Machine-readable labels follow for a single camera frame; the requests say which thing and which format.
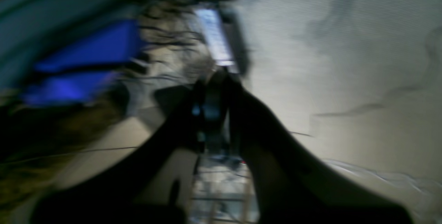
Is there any white power strip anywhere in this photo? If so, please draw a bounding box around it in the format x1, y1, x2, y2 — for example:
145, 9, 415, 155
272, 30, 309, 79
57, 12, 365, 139
194, 8, 237, 67

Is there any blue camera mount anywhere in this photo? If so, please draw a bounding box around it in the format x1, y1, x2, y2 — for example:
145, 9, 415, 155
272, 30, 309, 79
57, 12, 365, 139
20, 19, 145, 108

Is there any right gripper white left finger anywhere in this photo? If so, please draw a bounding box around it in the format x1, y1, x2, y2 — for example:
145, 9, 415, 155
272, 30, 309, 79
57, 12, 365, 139
31, 81, 204, 224

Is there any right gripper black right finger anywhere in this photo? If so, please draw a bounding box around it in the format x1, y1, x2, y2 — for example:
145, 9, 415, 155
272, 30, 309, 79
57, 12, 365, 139
223, 74, 413, 224

